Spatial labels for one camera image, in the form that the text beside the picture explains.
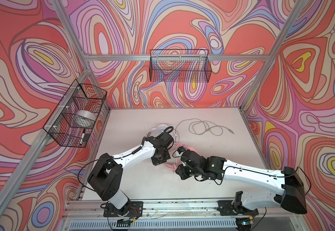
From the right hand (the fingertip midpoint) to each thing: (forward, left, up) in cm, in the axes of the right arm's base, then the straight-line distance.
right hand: (179, 174), depth 74 cm
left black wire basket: (+21, +53, +20) cm, 61 cm away
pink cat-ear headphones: (+10, +3, +11) cm, 15 cm away
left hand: (+10, +5, -5) cm, 13 cm away
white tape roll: (+21, +47, +22) cm, 56 cm away
